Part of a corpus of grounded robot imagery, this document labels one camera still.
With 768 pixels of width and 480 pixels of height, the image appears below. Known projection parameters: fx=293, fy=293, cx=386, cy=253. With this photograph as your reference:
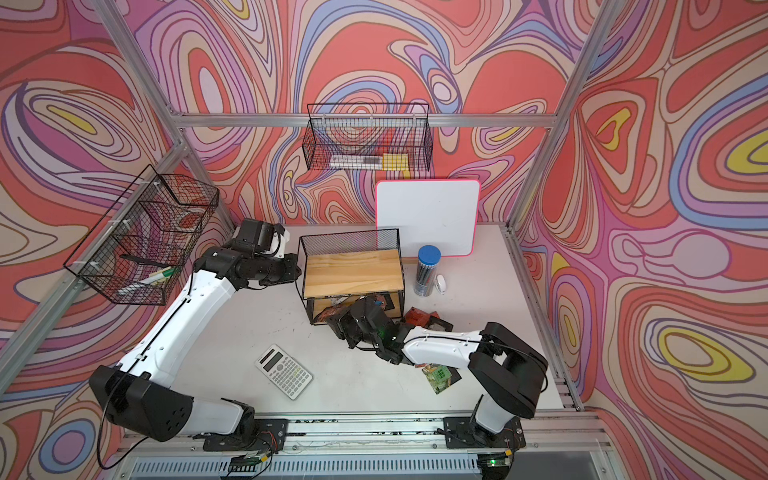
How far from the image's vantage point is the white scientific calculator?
2.69 ft

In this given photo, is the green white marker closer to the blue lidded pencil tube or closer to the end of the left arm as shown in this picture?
the end of the left arm

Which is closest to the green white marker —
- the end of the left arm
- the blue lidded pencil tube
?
the end of the left arm
